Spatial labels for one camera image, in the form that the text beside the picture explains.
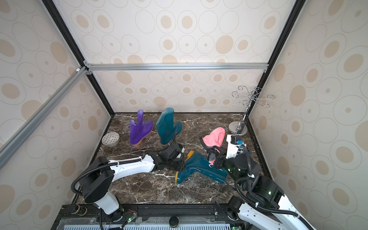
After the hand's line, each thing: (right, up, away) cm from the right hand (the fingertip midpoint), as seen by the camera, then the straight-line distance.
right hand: (219, 146), depth 63 cm
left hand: (-13, -14, +19) cm, 27 cm away
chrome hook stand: (+28, +8, +50) cm, 58 cm away
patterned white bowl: (-69, 0, +38) cm, 79 cm away
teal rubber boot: (-9, -14, +25) cm, 30 cm away
